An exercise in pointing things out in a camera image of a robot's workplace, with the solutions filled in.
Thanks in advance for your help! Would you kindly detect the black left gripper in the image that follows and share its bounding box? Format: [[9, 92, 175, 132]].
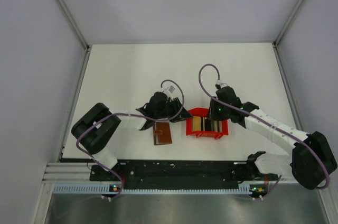
[[155, 97, 193, 123]]

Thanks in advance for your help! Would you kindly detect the red plastic bin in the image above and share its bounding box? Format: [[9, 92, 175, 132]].
[[185, 107, 229, 140]]

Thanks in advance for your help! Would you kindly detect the brown leather card holder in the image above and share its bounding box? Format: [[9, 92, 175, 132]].
[[153, 122, 172, 146]]

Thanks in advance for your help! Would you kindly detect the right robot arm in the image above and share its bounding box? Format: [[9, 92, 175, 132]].
[[210, 84, 337, 190]]

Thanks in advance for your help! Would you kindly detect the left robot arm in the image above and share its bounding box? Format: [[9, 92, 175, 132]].
[[71, 90, 192, 180]]

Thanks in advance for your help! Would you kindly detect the stack of credit cards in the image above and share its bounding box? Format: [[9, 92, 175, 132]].
[[192, 116, 222, 133]]

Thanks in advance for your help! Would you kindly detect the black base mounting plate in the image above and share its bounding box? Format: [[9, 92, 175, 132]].
[[89, 159, 278, 190]]

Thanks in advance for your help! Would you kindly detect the steel sheet panel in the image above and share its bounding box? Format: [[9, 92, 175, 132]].
[[45, 184, 329, 223]]

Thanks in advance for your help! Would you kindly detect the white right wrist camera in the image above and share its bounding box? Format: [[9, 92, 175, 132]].
[[215, 80, 228, 90]]

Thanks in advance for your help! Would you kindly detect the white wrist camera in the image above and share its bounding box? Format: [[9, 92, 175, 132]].
[[215, 80, 228, 90], [161, 85, 175, 98]]

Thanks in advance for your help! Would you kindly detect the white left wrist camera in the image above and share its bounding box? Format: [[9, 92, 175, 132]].
[[161, 85, 175, 98]]

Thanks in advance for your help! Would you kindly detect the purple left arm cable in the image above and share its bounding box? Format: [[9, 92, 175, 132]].
[[76, 79, 185, 201]]

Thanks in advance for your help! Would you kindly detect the grey slotted cable duct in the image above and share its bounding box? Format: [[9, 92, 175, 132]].
[[52, 183, 267, 195]]

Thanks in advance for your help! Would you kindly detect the aluminium frame rail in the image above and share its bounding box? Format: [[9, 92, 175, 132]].
[[55, 0, 90, 51]]

